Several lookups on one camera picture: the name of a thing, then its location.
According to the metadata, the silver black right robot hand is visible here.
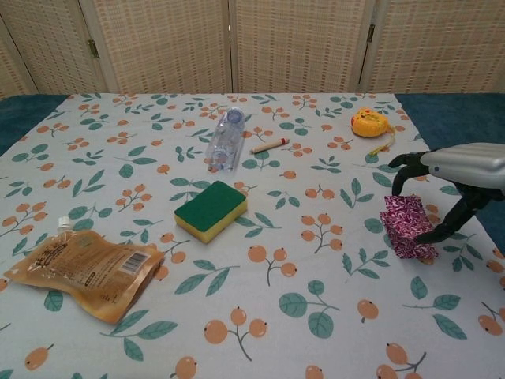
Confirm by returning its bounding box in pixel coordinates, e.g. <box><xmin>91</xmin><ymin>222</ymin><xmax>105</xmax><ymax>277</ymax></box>
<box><xmin>388</xmin><ymin>142</ymin><xmax>505</xmax><ymax>245</ymax></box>

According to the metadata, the yellow cartoon tape measure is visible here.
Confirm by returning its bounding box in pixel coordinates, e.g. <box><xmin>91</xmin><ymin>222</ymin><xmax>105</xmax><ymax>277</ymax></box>
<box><xmin>350</xmin><ymin>108</ymin><xmax>397</xmax><ymax>157</ymax></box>

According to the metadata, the woven rattan screen panel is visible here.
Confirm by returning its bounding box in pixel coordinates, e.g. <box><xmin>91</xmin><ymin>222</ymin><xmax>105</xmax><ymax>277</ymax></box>
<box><xmin>228</xmin><ymin>0</ymin><xmax>374</xmax><ymax>96</ymax></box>
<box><xmin>0</xmin><ymin>0</ymin><xmax>98</xmax><ymax>99</ymax></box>
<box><xmin>84</xmin><ymin>0</ymin><xmax>234</xmax><ymax>96</ymax></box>
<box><xmin>358</xmin><ymin>0</ymin><xmax>505</xmax><ymax>96</ymax></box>

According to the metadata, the floral print tablecloth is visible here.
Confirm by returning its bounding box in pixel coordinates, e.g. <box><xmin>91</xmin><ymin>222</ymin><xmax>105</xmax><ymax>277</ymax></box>
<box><xmin>0</xmin><ymin>92</ymin><xmax>505</xmax><ymax>379</ymax></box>

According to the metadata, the wooden red-tipped pen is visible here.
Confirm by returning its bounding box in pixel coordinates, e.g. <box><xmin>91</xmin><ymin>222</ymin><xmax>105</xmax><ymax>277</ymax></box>
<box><xmin>251</xmin><ymin>137</ymin><xmax>292</xmax><ymax>154</ymax></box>

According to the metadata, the clear plastic water bottle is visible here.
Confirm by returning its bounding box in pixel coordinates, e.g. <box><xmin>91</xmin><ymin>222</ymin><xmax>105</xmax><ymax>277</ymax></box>
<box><xmin>204</xmin><ymin>106</ymin><xmax>248</xmax><ymax>174</ymax></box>

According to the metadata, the green and yellow sponge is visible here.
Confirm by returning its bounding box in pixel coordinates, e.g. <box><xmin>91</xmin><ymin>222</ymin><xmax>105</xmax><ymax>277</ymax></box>
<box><xmin>173</xmin><ymin>180</ymin><xmax>249</xmax><ymax>245</ymax></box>

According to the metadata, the brown spouted liquid pouch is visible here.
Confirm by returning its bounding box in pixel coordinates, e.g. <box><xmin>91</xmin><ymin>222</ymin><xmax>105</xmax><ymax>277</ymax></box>
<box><xmin>2</xmin><ymin>216</ymin><xmax>166</xmax><ymax>325</ymax></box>

